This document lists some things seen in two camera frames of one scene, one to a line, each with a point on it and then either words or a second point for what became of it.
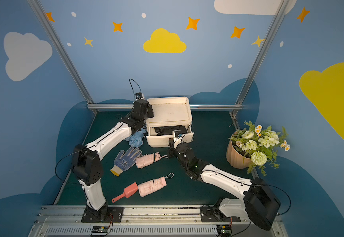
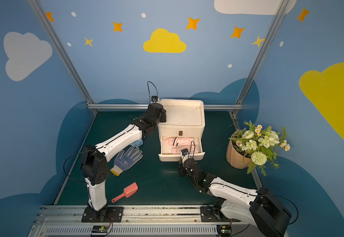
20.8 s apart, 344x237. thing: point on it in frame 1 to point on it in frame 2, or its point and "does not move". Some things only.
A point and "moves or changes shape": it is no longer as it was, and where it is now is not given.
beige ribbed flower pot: [236, 158] does not move
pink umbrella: [146, 187] to [181, 141]
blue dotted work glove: [122, 163] does not move
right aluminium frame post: [258, 59] does not move
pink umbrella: [143, 161] moves or changes shape
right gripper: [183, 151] to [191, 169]
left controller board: [100, 229] does not move
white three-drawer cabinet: [172, 119] moves or changes shape
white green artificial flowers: [259, 144] does not move
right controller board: [224, 230] does not move
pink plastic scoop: [127, 192] does not move
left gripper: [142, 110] to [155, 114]
